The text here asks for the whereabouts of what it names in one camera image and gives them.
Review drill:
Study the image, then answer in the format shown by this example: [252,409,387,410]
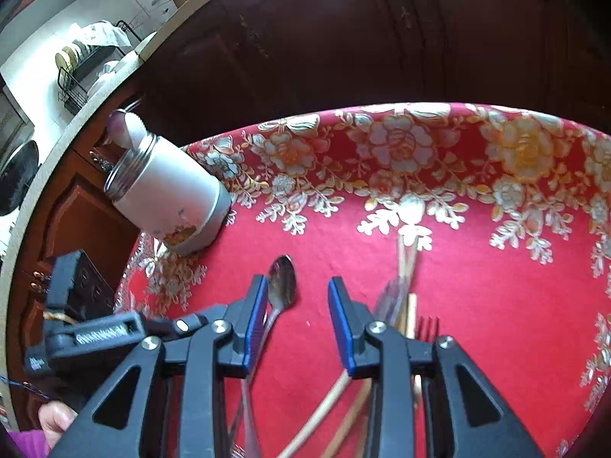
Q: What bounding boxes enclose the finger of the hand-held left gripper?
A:
[143,304,230,344]

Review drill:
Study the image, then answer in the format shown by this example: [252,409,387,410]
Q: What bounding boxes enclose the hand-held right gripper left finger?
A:
[48,274,269,458]

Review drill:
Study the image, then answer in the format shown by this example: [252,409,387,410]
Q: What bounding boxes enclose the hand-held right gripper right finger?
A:
[327,277,545,458]

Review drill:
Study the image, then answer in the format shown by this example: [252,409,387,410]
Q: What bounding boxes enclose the silver metal fork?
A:
[372,274,409,339]

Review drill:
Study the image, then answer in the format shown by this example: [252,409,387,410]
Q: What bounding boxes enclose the silver metal spoon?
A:
[229,254,300,458]

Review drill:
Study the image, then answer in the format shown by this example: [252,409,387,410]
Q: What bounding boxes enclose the pale wooden chopstick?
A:
[276,371,351,458]

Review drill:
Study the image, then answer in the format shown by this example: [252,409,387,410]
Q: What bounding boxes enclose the dark metal fork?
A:
[413,316,441,344]

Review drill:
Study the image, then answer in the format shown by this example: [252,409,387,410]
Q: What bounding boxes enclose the white cylindrical utensil holder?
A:
[103,134,234,256]

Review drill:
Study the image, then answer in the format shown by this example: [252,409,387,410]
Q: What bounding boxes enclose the person's left forearm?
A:
[0,429,51,458]

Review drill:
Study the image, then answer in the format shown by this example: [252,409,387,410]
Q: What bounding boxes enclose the person's left hand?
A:
[38,401,79,449]

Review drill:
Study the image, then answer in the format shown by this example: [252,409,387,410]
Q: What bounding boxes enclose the black pan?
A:
[0,138,40,215]

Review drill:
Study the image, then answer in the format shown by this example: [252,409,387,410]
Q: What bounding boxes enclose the red floral tablecloth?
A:
[113,102,611,458]

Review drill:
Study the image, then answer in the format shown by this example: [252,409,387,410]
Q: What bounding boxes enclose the grey countertop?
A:
[0,0,268,325]

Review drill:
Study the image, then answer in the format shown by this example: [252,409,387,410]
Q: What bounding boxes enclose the white spoon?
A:
[107,109,150,153]

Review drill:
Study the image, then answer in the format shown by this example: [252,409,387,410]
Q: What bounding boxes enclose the white bowls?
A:
[88,50,139,94]

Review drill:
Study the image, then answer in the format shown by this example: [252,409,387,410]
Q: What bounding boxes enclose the black dish rack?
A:
[57,20,144,115]

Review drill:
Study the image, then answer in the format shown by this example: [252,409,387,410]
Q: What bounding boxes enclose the cream plates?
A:
[55,43,89,72]

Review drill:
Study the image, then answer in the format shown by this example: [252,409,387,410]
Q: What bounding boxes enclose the white cloth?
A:
[71,21,134,51]

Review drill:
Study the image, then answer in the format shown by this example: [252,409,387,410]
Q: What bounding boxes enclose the dark wooden cabinet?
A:
[10,0,611,440]

